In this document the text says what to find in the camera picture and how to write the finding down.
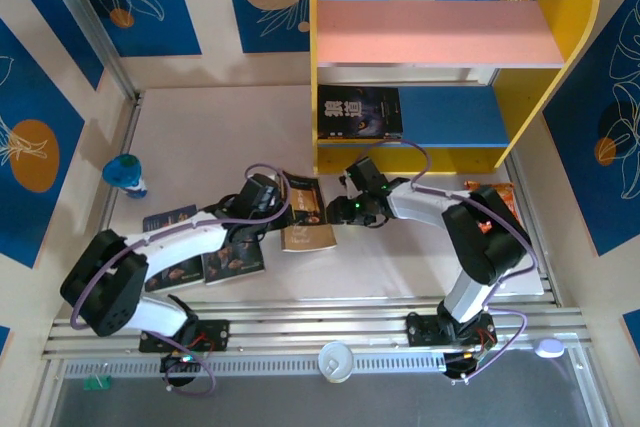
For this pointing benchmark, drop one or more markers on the right black adapter board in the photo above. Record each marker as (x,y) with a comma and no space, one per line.
(452,364)

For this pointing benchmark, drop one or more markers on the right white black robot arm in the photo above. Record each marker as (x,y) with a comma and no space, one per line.
(420,204)

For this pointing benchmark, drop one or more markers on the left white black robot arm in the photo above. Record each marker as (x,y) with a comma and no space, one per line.
(185,242)

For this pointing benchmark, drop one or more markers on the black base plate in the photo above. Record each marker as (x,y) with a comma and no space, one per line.
(420,329)
(220,332)

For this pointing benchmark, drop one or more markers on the blue plastic cup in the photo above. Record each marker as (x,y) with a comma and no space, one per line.
(122,172)

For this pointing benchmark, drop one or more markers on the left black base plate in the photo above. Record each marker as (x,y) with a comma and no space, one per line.
(220,332)

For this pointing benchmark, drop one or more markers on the left black adapter board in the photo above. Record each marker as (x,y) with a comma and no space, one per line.
(172,363)

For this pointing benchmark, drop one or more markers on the dark blue portrait book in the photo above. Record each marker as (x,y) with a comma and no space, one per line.
(175,274)
(235,262)

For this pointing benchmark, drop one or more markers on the brown green cover book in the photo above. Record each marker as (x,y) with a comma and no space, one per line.
(310,232)

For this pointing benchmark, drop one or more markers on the aluminium corner post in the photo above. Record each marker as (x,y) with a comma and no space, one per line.
(95,32)

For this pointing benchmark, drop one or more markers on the black antler cover book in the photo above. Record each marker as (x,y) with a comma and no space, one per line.
(365,137)

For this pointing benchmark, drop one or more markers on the black adapter board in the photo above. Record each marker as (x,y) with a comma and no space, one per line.
(452,364)
(172,363)

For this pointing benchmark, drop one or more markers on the yellow pink blue bookshelf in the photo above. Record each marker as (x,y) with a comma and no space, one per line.
(525,97)

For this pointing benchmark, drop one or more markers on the white table mat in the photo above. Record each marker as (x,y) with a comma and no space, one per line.
(225,137)

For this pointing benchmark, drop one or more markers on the white paper cup lid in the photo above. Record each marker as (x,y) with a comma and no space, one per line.
(335,362)

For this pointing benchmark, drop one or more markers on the dark blue wolf book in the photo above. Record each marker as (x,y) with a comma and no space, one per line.
(360,112)

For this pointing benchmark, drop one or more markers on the green clip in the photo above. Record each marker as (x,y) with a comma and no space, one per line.
(95,384)

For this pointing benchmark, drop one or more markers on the aluminium rail frame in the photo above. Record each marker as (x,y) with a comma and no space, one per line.
(310,327)

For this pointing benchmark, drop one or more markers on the orange snack packet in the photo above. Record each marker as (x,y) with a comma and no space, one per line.
(507,197)

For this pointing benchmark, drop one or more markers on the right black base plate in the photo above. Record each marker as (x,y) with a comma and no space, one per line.
(420,329)

